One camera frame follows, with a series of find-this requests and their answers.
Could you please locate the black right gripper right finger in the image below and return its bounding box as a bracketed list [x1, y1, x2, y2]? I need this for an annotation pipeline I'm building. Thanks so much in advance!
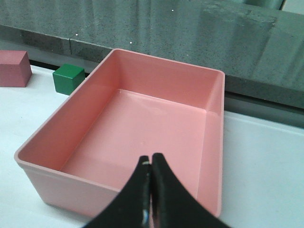
[151, 153, 228, 228]

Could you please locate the green wooden cube right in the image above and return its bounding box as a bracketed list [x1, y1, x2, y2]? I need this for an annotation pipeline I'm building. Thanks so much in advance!
[53, 64, 85, 95]

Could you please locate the pink plastic bin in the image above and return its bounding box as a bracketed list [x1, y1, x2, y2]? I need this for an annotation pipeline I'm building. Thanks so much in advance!
[15, 49, 225, 217]

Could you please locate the pink wooden cube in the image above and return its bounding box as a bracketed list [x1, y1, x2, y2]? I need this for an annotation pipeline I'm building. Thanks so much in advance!
[0, 50, 32, 87]

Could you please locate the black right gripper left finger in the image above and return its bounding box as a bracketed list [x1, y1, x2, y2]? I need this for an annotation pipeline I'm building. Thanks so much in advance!
[85, 155, 151, 228]

